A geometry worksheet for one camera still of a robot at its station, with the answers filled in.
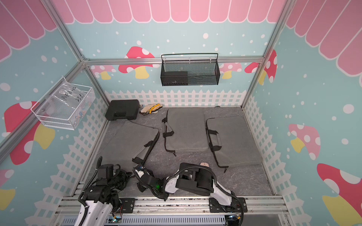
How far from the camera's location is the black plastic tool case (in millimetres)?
1109

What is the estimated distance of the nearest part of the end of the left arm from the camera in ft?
2.09

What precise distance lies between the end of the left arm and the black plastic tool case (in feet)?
1.61
